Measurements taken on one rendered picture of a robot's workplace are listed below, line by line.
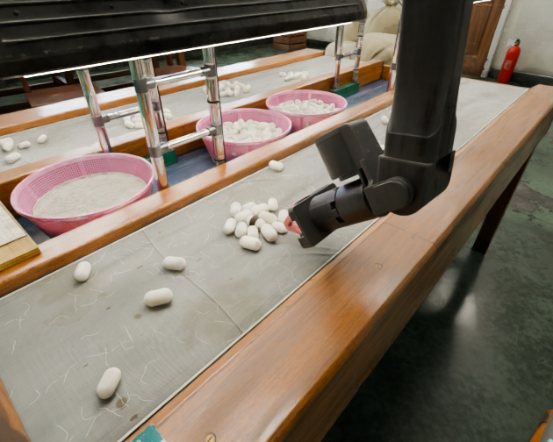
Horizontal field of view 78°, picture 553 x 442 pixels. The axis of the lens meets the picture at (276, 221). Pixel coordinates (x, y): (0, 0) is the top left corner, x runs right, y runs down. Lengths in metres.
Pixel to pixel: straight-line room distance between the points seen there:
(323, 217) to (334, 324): 0.15
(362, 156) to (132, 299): 0.37
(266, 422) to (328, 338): 0.12
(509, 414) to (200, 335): 1.13
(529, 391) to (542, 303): 0.46
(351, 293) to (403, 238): 0.16
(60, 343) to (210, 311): 0.19
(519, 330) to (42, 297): 1.55
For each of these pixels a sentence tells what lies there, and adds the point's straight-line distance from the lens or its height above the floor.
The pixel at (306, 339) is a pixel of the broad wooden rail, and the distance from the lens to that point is 0.43.
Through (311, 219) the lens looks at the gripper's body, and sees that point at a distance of 0.51.
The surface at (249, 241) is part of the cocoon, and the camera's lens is 0.56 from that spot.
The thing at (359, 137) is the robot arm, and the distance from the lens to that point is 0.43.
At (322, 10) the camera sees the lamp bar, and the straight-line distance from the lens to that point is 0.66.
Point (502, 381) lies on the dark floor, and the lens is 1.48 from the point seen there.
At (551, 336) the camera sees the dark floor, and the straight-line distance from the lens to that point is 1.72.
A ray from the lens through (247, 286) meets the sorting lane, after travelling 0.52.
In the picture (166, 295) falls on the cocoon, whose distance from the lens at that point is 0.50.
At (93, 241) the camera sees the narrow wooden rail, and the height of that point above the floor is 0.76.
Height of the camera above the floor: 1.12
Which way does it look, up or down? 36 degrees down
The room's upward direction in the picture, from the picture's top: straight up
